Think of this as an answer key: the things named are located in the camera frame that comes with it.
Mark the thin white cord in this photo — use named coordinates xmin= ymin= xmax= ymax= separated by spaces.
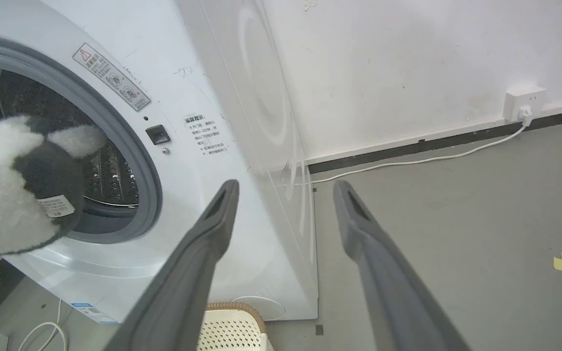
xmin=18 ymin=299 xmax=69 ymax=351

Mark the cream perforated laundry basket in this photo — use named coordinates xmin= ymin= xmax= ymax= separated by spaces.
xmin=197 ymin=302 xmax=275 ymax=351

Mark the white power cable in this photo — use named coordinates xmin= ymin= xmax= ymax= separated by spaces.
xmin=295 ymin=110 xmax=533 ymax=187

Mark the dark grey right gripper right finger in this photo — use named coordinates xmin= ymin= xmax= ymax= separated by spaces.
xmin=333 ymin=180 xmax=472 ymax=351

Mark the white front-load washing machine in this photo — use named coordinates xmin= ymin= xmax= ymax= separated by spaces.
xmin=0 ymin=0 xmax=319 ymax=324

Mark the black and white plush toy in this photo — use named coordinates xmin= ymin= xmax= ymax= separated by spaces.
xmin=0 ymin=115 xmax=108 ymax=256

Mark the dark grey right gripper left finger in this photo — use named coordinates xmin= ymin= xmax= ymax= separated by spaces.
xmin=104 ymin=179 xmax=240 ymax=351

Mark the white wall power socket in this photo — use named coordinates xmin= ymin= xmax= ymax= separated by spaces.
xmin=503 ymin=86 xmax=547 ymax=123

